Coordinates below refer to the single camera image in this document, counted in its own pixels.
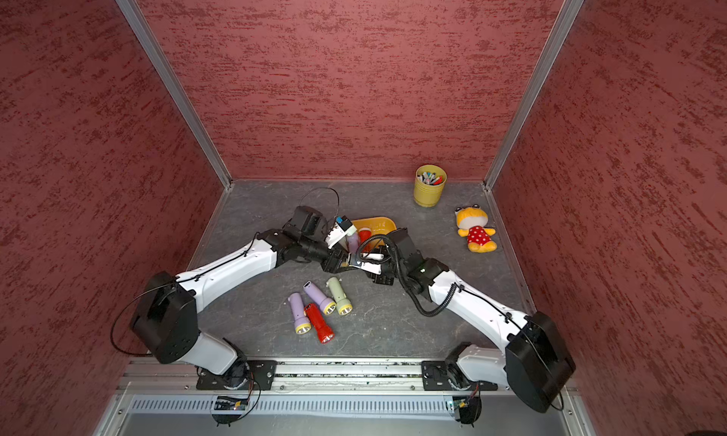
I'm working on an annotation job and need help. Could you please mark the red flashlight white head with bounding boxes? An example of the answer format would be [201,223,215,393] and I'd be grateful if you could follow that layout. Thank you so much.
[358,228,372,243]

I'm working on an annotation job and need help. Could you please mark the purple flashlight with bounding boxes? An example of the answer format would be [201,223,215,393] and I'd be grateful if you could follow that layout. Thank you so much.
[303,281,336,315]
[346,232,361,254]
[288,292,312,335]

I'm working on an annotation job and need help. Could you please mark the aluminium front rail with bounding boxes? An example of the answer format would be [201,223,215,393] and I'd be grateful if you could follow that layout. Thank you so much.
[117,358,456,396]

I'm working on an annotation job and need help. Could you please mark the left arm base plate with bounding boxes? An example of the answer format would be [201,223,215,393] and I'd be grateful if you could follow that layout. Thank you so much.
[196,360,278,392]

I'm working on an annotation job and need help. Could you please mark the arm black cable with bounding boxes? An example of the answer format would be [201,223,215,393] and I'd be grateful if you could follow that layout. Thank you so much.
[354,234,461,318]
[297,185,342,221]

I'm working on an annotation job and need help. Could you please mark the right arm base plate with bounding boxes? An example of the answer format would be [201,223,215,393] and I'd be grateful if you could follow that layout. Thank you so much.
[420,360,499,392]

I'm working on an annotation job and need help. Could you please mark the corner aluminium post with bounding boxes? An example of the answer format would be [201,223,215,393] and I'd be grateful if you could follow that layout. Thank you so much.
[114,0,233,191]
[483,0,585,193]

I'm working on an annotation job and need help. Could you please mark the yellow pen cup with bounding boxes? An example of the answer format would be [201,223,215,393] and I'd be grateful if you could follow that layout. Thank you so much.
[413,165,448,208]

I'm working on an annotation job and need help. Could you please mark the yellow plush toy red dress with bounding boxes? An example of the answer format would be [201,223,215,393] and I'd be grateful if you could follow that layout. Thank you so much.
[456,204,497,254]

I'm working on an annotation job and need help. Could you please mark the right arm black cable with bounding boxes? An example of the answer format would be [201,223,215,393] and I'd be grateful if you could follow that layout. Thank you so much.
[354,234,461,318]

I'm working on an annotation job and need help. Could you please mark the left corner aluminium post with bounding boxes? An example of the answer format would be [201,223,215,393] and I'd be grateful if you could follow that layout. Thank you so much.
[114,0,233,191]

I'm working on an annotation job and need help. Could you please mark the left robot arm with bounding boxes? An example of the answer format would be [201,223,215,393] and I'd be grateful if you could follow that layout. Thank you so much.
[128,230,349,390]

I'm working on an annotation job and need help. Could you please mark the pens in cup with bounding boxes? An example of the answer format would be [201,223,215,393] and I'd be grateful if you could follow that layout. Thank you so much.
[417,172,445,186]

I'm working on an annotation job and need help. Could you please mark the right corner aluminium post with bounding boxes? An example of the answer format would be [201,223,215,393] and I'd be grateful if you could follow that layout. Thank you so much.
[483,0,585,193]

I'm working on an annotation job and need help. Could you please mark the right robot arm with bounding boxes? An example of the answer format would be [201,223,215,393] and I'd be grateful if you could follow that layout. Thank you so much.
[357,228,577,413]

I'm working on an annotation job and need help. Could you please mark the yellow plastic storage box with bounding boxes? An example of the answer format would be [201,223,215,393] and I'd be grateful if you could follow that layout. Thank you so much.
[352,216,398,237]

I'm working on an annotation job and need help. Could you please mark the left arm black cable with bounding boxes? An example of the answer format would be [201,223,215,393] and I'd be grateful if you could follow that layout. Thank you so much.
[297,185,342,221]

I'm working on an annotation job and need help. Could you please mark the green flashlight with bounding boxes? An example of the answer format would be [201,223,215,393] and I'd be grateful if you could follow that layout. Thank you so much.
[327,277,353,316]

